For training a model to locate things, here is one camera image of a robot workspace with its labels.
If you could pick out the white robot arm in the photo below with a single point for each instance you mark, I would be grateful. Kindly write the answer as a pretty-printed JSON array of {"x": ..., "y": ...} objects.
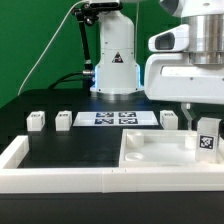
[{"x": 201, "y": 36}]

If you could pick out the white U-shaped fence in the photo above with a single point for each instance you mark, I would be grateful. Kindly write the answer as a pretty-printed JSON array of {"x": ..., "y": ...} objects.
[{"x": 102, "y": 180}]

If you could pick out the white sheet with tags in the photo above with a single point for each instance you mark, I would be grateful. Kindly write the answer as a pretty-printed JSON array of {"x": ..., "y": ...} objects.
[{"x": 117, "y": 118}]

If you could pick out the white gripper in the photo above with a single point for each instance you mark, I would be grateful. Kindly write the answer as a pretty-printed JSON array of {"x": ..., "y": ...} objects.
[{"x": 171, "y": 77}]

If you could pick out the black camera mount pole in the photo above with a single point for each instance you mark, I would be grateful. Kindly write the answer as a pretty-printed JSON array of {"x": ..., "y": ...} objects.
[{"x": 86, "y": 16}]

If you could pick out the white square table top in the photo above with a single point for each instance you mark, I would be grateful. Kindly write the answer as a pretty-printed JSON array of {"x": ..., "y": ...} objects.
[{"x": 161, "y": 148}]

